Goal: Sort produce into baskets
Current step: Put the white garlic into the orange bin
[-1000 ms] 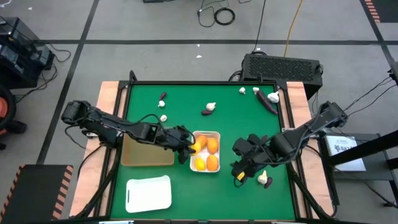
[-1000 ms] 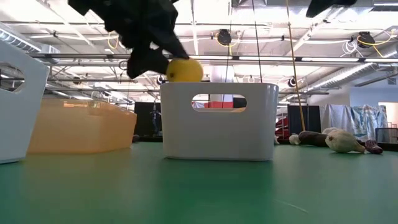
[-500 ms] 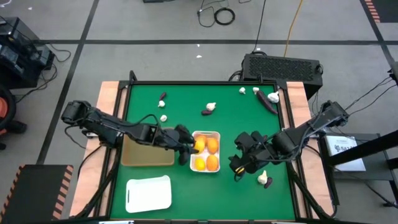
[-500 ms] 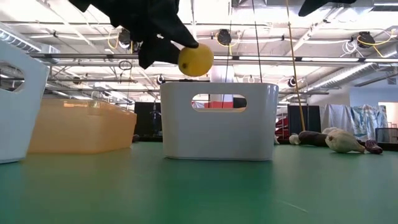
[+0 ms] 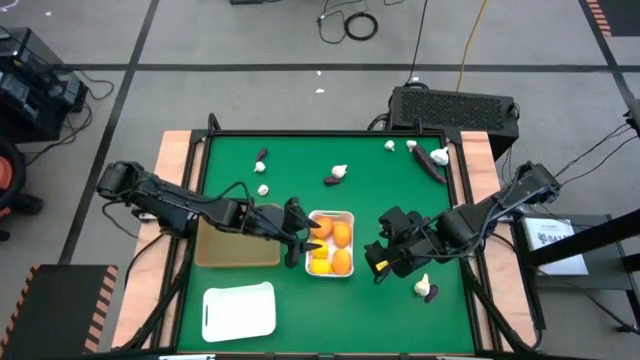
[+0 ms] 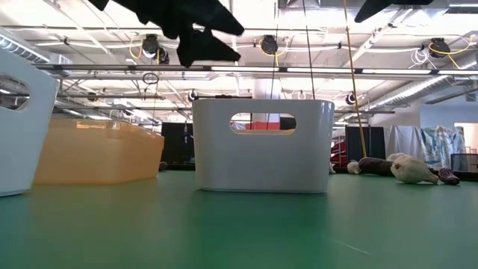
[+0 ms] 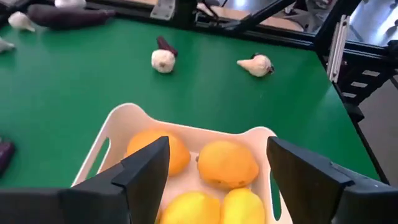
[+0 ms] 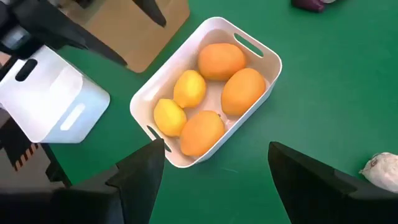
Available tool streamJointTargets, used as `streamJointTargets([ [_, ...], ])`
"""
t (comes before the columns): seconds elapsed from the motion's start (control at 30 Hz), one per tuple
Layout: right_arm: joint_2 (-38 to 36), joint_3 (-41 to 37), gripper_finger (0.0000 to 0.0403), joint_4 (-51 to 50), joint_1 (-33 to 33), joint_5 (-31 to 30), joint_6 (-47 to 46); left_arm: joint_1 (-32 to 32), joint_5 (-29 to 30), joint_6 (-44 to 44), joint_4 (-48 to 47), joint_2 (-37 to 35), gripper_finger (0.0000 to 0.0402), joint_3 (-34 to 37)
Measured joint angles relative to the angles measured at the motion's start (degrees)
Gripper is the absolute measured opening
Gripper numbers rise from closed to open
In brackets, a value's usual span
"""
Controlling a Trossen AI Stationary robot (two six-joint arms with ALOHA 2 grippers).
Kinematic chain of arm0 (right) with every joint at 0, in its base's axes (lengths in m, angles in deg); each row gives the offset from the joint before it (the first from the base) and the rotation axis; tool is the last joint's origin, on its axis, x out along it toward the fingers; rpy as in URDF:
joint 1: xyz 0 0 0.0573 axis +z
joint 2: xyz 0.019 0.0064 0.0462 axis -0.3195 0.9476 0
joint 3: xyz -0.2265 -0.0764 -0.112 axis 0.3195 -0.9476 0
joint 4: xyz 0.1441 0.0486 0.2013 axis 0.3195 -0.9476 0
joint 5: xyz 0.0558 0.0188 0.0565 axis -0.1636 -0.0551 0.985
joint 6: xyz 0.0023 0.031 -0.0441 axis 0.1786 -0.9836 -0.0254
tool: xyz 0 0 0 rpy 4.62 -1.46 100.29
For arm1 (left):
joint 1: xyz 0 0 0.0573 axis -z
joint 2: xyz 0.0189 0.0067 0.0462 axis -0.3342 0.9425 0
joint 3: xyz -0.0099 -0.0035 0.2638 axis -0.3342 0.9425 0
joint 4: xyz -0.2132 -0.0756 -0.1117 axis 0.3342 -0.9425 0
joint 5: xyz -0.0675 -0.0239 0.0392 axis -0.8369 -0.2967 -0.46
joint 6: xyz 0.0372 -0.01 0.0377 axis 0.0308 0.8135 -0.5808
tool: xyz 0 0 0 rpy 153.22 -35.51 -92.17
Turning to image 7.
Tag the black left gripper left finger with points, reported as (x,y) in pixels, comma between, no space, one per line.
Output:
(77,208)

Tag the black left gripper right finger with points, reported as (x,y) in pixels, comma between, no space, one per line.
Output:
(314,196)

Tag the yellow lemon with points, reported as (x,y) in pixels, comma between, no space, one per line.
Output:
(242,207)
(191,208)

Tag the yellow-orange fruit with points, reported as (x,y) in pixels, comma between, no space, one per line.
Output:
(227,165)

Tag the deep orange fruit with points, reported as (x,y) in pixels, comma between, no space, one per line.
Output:
(180,155)

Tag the white long-stemmed garlic bulb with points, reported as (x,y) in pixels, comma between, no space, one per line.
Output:
(256,65)

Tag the large dark purple eggplant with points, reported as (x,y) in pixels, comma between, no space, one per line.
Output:
(68,17)

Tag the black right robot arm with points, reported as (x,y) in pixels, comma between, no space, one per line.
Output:
(185,14)

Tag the silver aluminium extrusion bar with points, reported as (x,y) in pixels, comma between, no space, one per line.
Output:
(337,49)

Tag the grey side table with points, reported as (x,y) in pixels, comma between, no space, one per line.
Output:
(373,21)

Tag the black slotted frame foot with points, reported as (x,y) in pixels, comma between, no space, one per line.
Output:
(382,81)

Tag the black table frame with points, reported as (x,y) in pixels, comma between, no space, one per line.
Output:
(289,39)

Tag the silver corner bracket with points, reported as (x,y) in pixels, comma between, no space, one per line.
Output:
(162,9)

